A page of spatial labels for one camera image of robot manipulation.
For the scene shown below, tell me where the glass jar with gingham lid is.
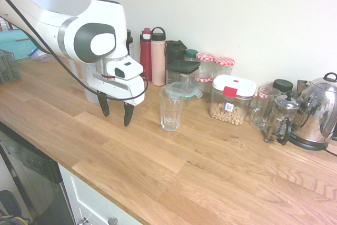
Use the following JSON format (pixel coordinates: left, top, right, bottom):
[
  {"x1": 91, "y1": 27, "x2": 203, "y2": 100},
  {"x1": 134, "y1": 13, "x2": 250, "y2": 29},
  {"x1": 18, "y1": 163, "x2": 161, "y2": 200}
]
[
  {"x1": 213, "y1": 56, "x2": 236, "y2": 79},
  {"x1": 195, "y1": 52, "x2": 216, "y2": 79}
]

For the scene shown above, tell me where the red water bottle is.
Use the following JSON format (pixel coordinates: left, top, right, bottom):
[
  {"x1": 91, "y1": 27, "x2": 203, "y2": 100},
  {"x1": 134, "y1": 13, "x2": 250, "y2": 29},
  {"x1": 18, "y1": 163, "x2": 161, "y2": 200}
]
[{"x1": 139, "y1": 27, "x2": 154, "y2": 82}]

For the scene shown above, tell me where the square container with black lid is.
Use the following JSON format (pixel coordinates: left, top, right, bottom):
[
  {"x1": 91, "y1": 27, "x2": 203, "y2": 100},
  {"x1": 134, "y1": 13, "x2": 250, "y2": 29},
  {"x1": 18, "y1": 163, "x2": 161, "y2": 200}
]
[{"x1": 165, "y1": 60, "x2": 201, "y2": 92}]

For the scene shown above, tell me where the black kettle base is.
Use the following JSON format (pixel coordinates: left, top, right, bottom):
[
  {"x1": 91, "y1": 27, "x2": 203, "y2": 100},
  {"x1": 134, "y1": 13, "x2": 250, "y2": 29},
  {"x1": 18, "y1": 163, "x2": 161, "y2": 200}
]
[{"x1": 288, "y1": 133, "x2": 331, "y2": 152}]

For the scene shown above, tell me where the small jar with gingham lid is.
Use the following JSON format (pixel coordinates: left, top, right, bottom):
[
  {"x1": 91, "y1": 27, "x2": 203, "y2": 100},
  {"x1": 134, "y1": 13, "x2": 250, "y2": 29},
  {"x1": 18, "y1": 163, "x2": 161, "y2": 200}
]
[
  {"x1": 194, "y1": 74, "x2": 214, "y2": 94},
  {"x1": 251, "y1": 87, "x2": 272, "y2": 110}
]

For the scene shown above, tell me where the black dishwasher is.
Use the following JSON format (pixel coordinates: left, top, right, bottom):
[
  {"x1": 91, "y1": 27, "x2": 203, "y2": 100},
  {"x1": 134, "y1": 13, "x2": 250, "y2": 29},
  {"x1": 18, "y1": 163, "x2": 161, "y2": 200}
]
[{"x1": 0, "y1": 121, "x2": 77, "y2": 225}]

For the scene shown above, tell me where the yellow and black cable bundle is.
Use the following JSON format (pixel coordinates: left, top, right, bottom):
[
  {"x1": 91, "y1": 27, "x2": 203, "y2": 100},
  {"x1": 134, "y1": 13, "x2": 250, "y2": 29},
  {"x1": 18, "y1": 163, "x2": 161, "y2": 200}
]
[{"x1": 0, "y1": 190, "x2": 31, "y2": 225}]

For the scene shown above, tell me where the white cabinet drawer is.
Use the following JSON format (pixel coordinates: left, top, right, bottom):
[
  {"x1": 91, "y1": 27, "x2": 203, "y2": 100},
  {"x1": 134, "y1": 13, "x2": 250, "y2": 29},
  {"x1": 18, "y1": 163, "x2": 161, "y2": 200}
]
[{"x1": 57, "y1": 162, "x2": 144, "y2": 225}]

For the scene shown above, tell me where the clear drinking glass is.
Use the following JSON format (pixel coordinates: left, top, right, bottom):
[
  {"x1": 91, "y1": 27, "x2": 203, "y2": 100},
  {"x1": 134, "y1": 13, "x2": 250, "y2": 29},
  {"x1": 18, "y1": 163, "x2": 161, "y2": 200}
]
[{"x1": 158, "y1": 87, "x2": 185, "y2": 132}]

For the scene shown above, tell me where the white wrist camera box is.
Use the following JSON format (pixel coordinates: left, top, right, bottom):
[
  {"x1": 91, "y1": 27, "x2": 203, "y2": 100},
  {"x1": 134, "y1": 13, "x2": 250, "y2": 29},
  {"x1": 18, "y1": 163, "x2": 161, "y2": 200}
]
[{"x1": 106, "y1": 55, "x2": 144, "y2": 81}]

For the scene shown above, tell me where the clear plastic bag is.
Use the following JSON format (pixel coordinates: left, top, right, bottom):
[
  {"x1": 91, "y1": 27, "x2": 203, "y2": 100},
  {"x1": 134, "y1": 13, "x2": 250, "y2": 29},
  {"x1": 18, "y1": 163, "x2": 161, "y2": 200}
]
[{"x1": 28, "y1": 47, "x2": 54, "y2": 63}]

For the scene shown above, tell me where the cereal container with white lid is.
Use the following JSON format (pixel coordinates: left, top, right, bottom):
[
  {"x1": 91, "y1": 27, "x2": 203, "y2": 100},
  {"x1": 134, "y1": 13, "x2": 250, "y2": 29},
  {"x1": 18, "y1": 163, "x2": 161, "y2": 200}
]
[{"x1": 209, "y1": 74, "x2": 257, "y2": 126}]

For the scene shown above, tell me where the clear glass mug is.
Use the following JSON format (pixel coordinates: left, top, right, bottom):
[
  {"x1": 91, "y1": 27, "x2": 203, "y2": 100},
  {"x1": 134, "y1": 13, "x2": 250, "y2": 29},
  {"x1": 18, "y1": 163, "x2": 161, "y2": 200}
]
[{"x1": 249, "y1": 85, "x2": 282, "y2": 131}]

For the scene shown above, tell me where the glass French press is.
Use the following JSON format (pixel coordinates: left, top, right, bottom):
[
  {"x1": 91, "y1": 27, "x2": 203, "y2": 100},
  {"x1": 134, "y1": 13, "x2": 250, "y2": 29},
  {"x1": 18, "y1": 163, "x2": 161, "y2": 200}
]
[{"x1": 264, "y1": 90, "x2": 301, "y2": 146}]

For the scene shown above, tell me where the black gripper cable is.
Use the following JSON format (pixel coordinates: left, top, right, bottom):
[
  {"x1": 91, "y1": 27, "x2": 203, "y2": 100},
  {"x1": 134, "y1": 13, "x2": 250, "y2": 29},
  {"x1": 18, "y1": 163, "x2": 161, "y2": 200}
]
[{"x1": 0, "y1": 0, "x2": 150, "y2": 102}]

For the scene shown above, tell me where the black shaker bottle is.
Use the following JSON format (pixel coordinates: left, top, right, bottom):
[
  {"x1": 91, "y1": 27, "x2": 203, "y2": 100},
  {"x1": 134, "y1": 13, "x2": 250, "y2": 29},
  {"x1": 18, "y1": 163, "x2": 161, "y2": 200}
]
[{"x1": 164, "y1": 40, "x2": 188, "y2": 68}]

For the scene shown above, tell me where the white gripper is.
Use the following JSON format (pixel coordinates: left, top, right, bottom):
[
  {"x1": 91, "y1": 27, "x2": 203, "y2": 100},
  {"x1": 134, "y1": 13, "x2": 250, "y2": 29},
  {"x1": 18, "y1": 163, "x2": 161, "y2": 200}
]
[{"x1": 84, "y1": 63, "x2": 146, "y2": 128}]

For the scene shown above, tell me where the shiny steel electric kettle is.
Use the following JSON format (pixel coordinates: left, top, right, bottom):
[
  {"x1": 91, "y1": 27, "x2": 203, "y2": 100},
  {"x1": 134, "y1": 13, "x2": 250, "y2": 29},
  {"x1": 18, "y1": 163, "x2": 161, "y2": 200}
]
[{"x1": 289, "y1": 72, "x2": 337, "y2": 144}]

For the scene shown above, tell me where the grey cutlery basket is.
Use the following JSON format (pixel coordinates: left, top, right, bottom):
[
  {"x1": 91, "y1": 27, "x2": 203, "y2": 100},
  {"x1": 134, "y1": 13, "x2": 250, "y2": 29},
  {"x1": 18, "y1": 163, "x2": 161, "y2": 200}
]
[{"x1": 0, "y1": 48, "x2": 22, "y2": 84}]

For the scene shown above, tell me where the jar with black lid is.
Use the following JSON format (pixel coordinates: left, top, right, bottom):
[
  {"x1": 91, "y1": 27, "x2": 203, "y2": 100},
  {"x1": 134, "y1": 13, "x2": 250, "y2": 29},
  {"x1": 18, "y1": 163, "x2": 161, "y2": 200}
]
[{"x1": 272, "y1": 78, "x2": 294, "y2": 97}]

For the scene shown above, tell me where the glass container with teal lid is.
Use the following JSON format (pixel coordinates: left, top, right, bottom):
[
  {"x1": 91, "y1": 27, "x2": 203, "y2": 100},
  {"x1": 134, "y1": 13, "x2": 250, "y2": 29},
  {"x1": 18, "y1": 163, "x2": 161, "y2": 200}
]
[{"x1": 165, "y1": 81, "x2": 204, "y2": 107}]

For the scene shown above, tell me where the pink water bottle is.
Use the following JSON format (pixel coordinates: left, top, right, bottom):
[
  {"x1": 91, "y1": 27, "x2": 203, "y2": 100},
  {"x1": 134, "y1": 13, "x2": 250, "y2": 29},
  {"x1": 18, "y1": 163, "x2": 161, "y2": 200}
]
[{"x1": 150, "y1": 26, "x2": 167, "y2": 87}]

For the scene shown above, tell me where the silver drawer handle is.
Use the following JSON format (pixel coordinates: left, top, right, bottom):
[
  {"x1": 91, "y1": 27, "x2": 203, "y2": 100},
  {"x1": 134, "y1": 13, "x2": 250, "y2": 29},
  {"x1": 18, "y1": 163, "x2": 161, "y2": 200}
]
[{"x1": 78, "y1": 216, "x2": 120, "y2": 225}]

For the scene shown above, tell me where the teal box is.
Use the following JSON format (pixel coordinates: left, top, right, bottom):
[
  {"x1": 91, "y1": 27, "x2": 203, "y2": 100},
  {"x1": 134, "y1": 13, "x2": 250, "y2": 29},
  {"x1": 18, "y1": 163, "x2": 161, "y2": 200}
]
[{"x1": 0, "y1": 28, "x2": 35, "y2": 61}]

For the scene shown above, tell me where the glass jar with green lid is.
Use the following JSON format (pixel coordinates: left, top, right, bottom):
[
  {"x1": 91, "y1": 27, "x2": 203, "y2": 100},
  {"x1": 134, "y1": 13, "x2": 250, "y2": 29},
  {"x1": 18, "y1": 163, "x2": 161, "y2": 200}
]
[{"x1": 183, "y1": 48, "x2": 199, "y2": 63}]

